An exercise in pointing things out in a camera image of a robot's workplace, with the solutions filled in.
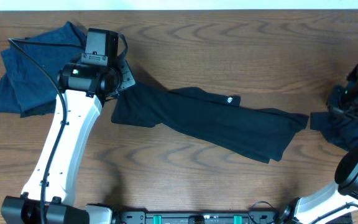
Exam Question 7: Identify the folded blue shorts top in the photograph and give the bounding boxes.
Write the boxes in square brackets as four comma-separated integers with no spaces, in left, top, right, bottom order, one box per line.
[0,21,90,113]

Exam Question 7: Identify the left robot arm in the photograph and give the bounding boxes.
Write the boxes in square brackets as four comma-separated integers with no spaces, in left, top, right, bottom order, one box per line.
[1,28,135,224]

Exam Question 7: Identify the black t-shirt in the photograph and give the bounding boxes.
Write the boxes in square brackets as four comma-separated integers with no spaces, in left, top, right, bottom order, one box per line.
[111,83,309,163]

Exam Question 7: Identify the folded blue garment bottom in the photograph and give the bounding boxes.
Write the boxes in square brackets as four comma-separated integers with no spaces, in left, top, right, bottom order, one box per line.
[0,74,21,114]

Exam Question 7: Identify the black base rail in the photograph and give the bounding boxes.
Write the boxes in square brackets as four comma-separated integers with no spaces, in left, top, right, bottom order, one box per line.
[113,200,353,224]

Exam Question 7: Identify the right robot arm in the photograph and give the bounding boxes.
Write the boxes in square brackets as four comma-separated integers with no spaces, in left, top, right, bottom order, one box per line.
[276,63,358,223]

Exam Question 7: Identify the black clothes pile right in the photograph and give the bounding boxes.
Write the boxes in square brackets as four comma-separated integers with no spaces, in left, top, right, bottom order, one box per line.
[310,112,358,151]

